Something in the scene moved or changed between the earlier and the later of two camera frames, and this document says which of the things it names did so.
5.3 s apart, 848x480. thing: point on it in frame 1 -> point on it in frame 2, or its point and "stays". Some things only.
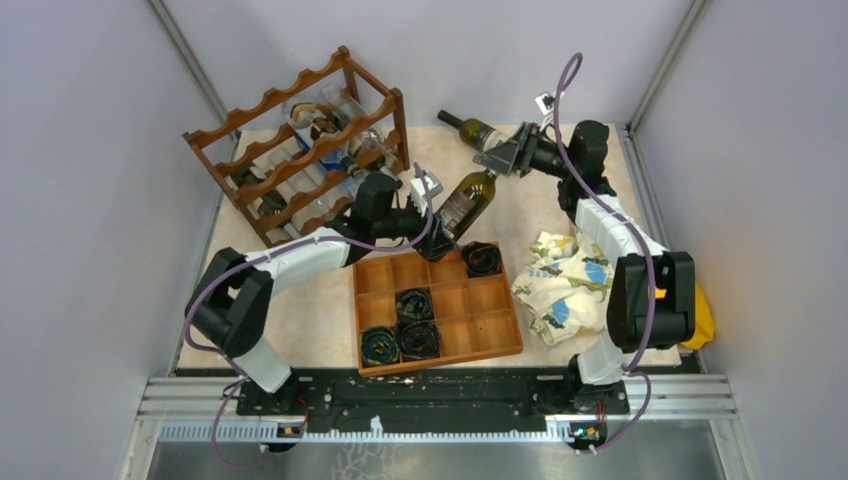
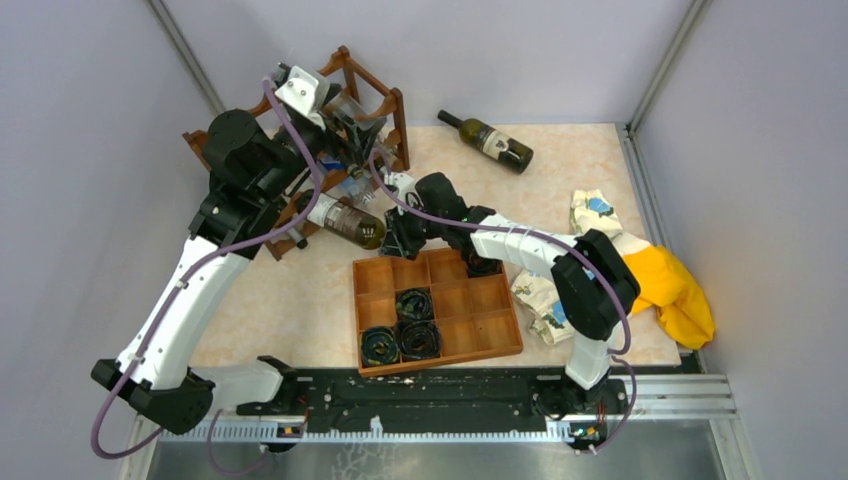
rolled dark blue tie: x=418 y=339 stays
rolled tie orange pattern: x=482 y=259 stays
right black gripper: x=514 y=155 -> x=397 y=240
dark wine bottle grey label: x=466 y=203 -> x=344 y=220
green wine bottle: x=473 y=132 stays
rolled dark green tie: x=379 y=346 stays
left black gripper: x=436 y=241 -> x=355 y=145
